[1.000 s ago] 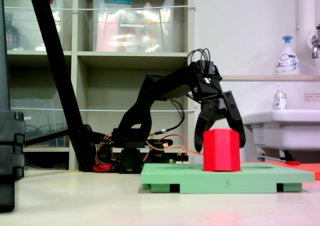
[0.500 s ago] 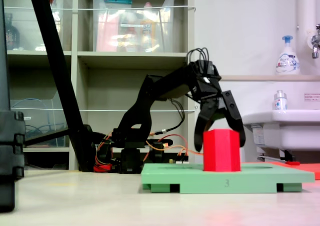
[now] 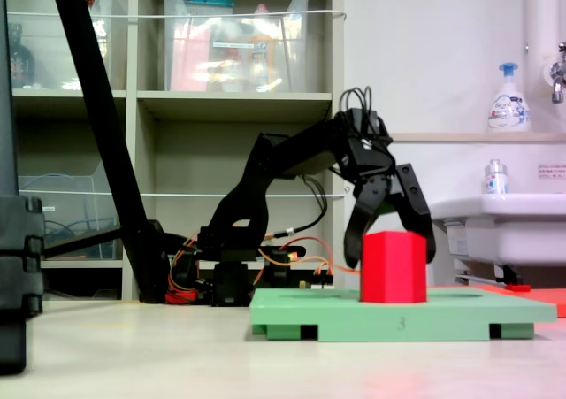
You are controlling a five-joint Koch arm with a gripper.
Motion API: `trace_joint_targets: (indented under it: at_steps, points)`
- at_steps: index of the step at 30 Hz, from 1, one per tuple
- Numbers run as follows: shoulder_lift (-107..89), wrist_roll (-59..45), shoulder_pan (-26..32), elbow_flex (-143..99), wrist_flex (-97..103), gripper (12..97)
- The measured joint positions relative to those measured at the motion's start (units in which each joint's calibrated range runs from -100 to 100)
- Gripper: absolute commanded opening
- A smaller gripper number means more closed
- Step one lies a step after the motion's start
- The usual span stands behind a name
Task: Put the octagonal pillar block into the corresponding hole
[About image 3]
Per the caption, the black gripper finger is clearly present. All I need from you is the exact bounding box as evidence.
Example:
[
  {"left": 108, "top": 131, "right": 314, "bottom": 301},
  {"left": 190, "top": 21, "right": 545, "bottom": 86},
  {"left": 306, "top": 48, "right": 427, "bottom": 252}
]
[
  {"left": 389, "top": 163, "right": 438, "bottom": 266},
  {"left": 343, "top": 175, "right": 395, "bottom": 271}
]

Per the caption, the red octagonal pillar block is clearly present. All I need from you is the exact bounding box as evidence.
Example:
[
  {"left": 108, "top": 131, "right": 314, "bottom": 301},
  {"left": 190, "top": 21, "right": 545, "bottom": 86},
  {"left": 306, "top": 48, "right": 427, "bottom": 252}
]
[{"left": 359, "top": 229, "right": 429, "bottom": 305}]

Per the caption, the flat orange-red block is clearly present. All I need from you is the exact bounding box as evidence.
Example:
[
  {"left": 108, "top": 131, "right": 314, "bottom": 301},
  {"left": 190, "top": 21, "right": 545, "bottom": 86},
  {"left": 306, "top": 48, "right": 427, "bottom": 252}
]
[{"left": 426, "top": 283, "right": 566, "bottom": 318}]

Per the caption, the small clear sanitizer bottle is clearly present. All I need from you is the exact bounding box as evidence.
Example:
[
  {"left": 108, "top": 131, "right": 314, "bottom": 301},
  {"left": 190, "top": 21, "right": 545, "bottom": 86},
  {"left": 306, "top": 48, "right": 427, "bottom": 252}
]
[{"left": 484, "top": 158, "right": 509, "bottom": 196}]

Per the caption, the beige shelf unit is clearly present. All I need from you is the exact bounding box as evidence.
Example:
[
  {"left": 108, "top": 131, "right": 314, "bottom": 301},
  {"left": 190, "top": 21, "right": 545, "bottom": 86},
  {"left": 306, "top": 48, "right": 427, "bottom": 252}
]
[{"left": 0, "top": 0, "right": 346, "bottom": 301}]

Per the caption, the white sink basin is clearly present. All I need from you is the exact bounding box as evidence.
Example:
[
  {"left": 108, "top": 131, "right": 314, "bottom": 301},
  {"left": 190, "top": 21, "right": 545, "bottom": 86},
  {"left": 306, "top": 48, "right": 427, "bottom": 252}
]
[{"left": 426, "top": 193, "right": 566, "bottom": 285}]

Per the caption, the black table clamp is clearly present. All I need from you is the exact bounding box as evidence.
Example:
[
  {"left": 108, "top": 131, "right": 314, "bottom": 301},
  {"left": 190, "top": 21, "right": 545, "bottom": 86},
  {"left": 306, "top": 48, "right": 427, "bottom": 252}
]
[{"left": 264, "top": 244, "right": 307, "bottom": 290}]

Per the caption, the green shape sorter board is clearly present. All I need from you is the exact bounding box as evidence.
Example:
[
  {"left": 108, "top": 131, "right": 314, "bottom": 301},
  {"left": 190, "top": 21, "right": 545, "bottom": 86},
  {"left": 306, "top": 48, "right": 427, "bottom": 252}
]
[{"left": 249, "top": 287, "right": 558, "bottom": 342}]

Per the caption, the white foam soap pump bottle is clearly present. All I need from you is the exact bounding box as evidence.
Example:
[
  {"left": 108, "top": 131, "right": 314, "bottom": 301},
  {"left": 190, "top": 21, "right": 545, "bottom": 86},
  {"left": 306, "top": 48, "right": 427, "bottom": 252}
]
[{"left": 487, "top": 61, "right": 532, "bottom": 134}]

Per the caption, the large clear plastic bin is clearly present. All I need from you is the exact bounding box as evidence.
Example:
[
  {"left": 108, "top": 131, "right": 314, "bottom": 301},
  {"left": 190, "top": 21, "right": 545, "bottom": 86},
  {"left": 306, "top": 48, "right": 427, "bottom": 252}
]
[{"left": 162, "top": 0, "right": 310, "bottom": 94}]

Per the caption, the chrome faucet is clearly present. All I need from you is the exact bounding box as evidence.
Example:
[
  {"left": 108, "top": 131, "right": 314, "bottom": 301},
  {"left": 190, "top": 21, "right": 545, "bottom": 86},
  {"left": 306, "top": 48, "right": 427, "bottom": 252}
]
[{"left": 547, "top": 42, "right": 566, "bottom": 104}]

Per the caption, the clear bin with bottles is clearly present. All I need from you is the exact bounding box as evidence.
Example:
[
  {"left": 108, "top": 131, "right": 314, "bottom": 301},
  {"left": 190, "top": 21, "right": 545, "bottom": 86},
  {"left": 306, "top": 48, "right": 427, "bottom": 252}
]
[{"left": 6, "top": 0, "right": 114, "bottom": 91}]

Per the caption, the notched black stack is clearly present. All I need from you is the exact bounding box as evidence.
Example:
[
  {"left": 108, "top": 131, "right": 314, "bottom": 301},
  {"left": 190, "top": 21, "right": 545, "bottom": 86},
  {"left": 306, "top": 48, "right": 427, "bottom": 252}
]
[{"left": 0, "top": 195, "right": 45, "bottom": 376}]

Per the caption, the dark round bottle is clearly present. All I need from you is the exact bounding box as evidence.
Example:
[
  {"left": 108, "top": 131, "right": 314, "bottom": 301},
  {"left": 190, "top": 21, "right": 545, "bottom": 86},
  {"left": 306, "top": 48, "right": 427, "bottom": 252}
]
[{"left": 7, "top": 22, "right": 36, "bottom": 89}]

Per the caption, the orange cable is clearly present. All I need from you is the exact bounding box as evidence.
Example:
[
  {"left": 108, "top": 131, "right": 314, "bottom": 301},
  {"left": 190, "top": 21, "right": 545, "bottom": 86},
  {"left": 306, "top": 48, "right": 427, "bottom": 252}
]
[{"left": 258, "top": 235, "right": 362, "bottom": 285}]

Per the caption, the red-print wall sign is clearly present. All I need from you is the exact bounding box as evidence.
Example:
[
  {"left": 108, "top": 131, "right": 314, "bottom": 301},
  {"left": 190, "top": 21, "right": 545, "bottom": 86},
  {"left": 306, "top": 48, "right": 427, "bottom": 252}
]
[{"left": 538, "top": 163, "right": 566, "bottom": 180}]

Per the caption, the white cord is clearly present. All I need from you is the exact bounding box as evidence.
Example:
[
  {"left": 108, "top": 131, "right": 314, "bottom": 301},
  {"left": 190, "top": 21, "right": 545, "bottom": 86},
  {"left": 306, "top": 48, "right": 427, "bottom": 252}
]
[
  {"left": 6, "top": 9, "right": 347, "bottom": 22},
  {"left": 17, "top": 186, "right": 351, "bottom": 199}
]

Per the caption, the red orange wire bundle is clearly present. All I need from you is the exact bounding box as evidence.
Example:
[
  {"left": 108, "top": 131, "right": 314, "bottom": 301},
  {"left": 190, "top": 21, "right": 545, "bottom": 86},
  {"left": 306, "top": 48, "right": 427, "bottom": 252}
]
[{"left": 165, "top": 239, "right": 213, "bottom": 305}]

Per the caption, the clear bin with blue cables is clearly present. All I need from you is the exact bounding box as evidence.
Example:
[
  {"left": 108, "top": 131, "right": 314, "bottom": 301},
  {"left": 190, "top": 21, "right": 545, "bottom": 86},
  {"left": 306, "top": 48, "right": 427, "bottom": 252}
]
[{"left": 17, "top": 159, "right": 123, "bottom": 261}]

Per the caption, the dark grey post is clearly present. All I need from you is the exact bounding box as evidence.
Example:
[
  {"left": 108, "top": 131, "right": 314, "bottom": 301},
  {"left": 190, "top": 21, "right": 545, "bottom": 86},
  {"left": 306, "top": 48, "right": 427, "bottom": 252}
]
[{"left": 0, "top": 0, "right": 19, "bottom": 196}]

